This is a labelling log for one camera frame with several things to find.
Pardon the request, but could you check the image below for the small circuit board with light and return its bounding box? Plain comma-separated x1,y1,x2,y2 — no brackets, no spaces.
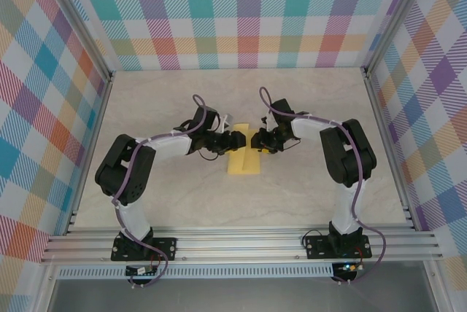
334,262,364,275

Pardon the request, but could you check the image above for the small black circuit board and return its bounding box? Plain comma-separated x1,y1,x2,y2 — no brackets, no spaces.
125,265,158,277

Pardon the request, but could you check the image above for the aluminium rail beam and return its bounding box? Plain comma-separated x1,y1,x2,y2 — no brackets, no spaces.
39,227,444,264

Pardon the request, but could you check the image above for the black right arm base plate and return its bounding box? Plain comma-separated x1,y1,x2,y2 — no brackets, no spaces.
304,234,372,260

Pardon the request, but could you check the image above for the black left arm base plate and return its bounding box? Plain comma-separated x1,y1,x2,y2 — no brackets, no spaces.
111,235,179,262

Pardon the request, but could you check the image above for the aluminium side rail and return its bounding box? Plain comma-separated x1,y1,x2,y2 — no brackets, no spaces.
362,67,417,232
61,71,116,236

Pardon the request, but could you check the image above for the slotted white cable duct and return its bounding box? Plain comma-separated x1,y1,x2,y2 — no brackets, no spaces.
56,267,335,279

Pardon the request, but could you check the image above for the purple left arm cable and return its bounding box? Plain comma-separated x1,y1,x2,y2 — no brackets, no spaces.
112,93,220,288

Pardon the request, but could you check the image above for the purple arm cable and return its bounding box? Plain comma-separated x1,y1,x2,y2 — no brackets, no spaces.
258,87,387,286
112,93,220,288

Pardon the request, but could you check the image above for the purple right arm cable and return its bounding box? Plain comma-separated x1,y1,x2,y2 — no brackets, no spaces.
258,87,387,286

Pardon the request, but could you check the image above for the aluminium corner post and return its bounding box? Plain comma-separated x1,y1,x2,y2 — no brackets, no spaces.
42,0,114,83
360,0,439,79

